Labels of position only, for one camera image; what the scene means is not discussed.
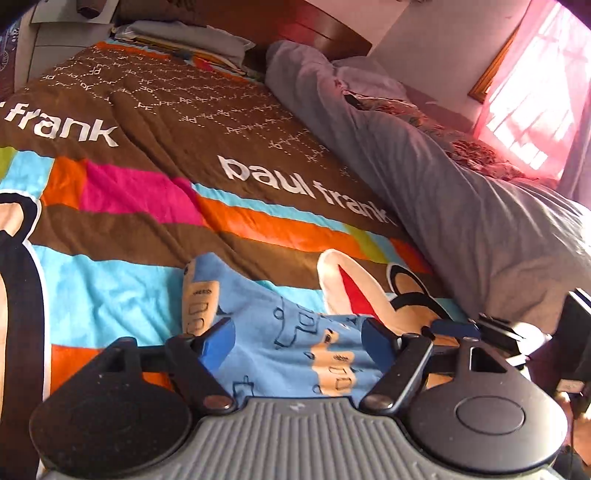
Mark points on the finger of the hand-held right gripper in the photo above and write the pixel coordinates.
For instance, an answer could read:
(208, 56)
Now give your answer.
(455, 328)

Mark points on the wooden window frame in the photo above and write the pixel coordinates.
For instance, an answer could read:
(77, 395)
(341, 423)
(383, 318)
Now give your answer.
(491, 69)

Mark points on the wooden headboard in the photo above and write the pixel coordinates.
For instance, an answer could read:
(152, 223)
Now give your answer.
(318, 23)

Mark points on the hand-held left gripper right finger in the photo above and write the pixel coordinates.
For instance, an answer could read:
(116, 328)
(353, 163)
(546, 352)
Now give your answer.
(376, 341)

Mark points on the pink curtain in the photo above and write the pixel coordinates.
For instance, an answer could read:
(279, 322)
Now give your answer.
(540, 92)

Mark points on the blue printed pants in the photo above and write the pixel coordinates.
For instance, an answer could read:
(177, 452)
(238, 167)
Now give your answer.
(286, 337)

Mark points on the colourful printed blanket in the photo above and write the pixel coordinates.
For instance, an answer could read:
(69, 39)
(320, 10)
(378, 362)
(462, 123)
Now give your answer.
(184, 198)

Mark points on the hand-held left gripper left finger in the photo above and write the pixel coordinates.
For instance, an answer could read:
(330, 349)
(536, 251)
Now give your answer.
(219, 341)

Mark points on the white nightstand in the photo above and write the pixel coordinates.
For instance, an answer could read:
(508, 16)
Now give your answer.
(55, 50)

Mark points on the grey duvet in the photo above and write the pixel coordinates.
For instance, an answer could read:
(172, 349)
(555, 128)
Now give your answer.
(461, 194)

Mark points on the grey folded pillow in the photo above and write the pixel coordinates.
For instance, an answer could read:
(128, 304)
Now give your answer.
(194, 39)

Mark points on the floral cloth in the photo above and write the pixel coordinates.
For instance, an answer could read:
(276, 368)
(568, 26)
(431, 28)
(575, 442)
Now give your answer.
(461, 138)

